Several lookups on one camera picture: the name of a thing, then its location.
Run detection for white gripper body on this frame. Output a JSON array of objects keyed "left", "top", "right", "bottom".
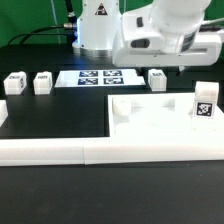
[{"left": 112, "top": 6, "right": 222, "bottom": 67}]

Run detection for white square tabletop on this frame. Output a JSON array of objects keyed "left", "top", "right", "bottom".
[{"left": 108, "top": 93, "right": 224, "bottom": 138}]

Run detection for white sheet with markers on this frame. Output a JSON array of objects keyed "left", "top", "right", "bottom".
[{"left": 55, "top": 69, "right": 145, "bottom": 88}]

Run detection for white U-shaped obstacle fence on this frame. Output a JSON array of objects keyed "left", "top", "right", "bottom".
[{"left": 0, "top": 95, "right": 224, "bottom": 167}]

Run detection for black cables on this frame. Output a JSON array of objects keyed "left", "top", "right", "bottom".
[{"left": 7, "top": 0, "right": 78, "bottom": 46}]

